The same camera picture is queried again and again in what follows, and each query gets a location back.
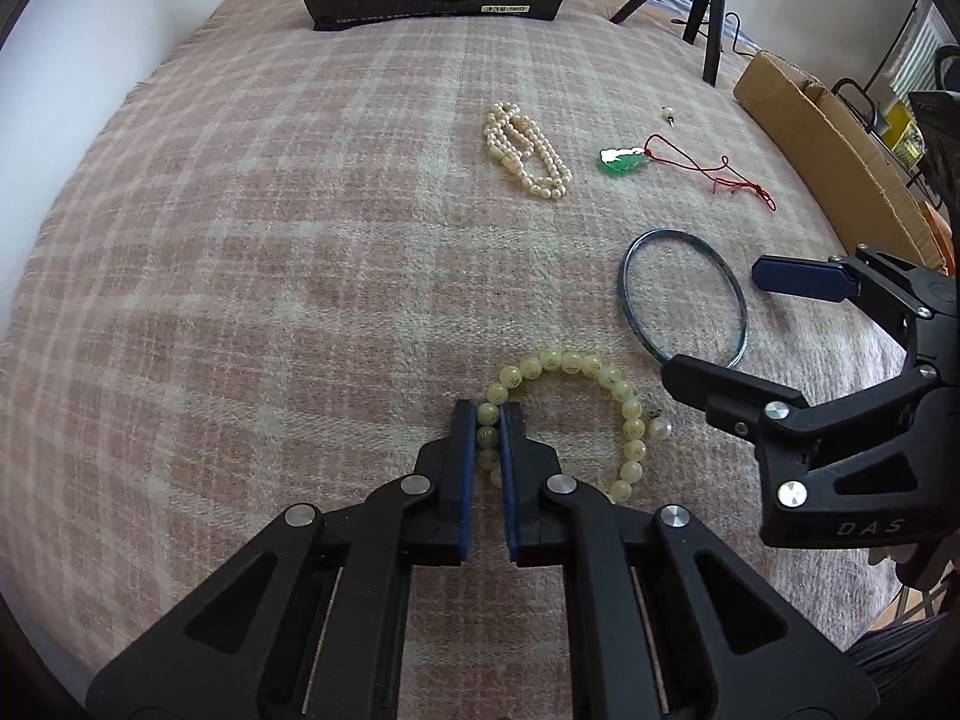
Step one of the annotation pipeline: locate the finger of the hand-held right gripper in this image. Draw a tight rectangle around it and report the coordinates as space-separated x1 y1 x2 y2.
752 244 947 323
661 352 938 518

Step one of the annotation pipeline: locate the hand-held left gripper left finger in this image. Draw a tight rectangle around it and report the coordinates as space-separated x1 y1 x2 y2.
85 399 481 720

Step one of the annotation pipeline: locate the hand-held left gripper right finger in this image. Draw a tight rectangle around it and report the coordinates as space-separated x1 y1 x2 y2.
499 403 878 720

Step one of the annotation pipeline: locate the pale yellow bead bracelet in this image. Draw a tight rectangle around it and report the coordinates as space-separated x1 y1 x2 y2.
477 349 647 505

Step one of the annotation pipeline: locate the cardboard box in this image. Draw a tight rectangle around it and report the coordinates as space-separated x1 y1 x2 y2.
733 51 950 275

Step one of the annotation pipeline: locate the blue bangle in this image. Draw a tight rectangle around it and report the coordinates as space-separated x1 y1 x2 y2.
619 229 749 368

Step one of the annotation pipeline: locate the black tripod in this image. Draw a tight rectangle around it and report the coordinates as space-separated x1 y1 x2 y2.
610 0 740 87

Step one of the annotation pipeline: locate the jade pendant with red cord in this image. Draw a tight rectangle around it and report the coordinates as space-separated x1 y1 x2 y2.
598 133 777 209

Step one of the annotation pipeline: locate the black cable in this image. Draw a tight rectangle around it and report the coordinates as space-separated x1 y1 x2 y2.
724 11 762 59

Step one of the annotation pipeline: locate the pearl necklace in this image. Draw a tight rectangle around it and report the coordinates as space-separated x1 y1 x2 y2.
484 101 572 203

